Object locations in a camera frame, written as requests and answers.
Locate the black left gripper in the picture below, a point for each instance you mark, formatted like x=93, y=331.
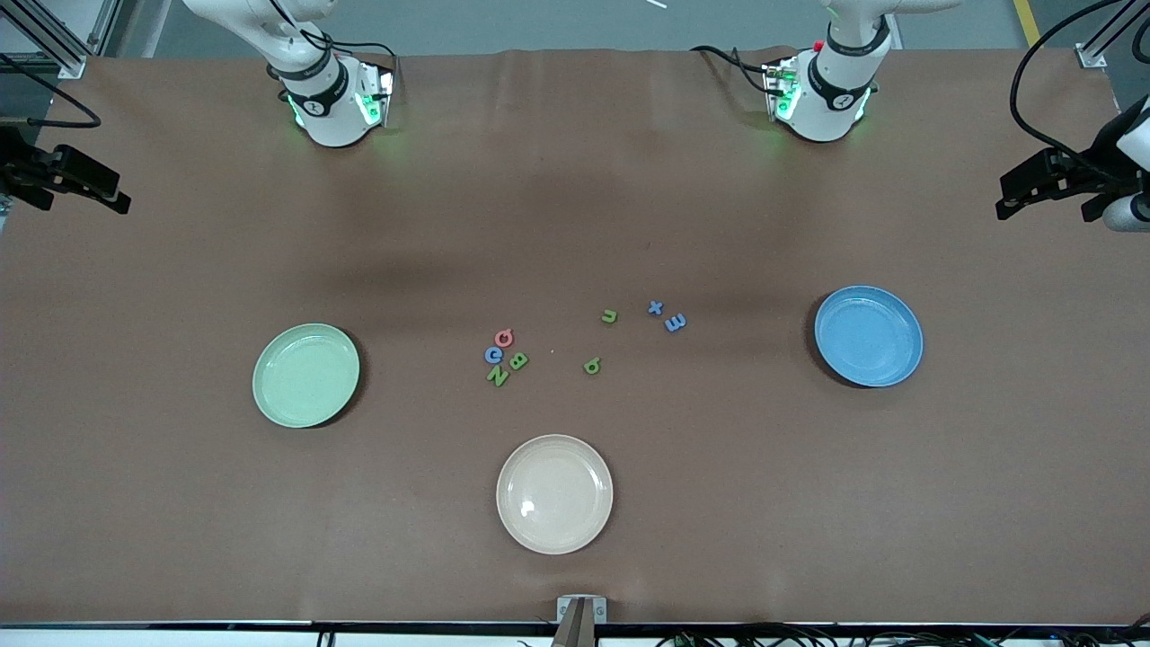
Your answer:
x=1078, y=174

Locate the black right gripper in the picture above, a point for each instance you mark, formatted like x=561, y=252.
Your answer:
x=27, y=167

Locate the blue letter m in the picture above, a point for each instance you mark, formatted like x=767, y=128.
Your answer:
x=676, y=323

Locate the blue letter C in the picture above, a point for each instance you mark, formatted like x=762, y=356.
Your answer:
x=493, y=361

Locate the red letter G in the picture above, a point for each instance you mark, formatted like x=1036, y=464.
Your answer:
x=505, y=344

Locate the green letter N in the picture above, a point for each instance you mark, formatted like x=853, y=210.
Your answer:
x=498, y=377

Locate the green letter B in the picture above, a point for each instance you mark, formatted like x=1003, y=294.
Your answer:
x=519, y=362

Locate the green letter q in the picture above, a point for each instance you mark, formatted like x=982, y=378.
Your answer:
x=591, y=366

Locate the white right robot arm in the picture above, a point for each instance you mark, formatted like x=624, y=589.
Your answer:
x=328, y=108

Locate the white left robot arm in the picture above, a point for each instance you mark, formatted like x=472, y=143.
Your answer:
x=822, y=103

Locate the blue plate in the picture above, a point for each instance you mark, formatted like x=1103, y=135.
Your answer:
x=869, y=336

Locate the green plate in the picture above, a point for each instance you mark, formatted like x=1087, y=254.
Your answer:
x=305, y=376

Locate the brown table cover sheet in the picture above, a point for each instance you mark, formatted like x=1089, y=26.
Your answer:
x=575, y=180

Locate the beige plate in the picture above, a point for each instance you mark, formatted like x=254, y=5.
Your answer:
x=554, y=494

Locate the aluminium frame post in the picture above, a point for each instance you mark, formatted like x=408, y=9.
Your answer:
x=72, y=66
x=1091, y=57

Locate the white table edge rail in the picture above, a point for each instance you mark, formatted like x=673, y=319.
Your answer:
x=180, y=640

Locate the grey metal mount bracket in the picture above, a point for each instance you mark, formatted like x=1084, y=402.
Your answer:
x=564, y=611

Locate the tan camera support post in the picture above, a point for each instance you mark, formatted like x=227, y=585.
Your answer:
x=577, y=631

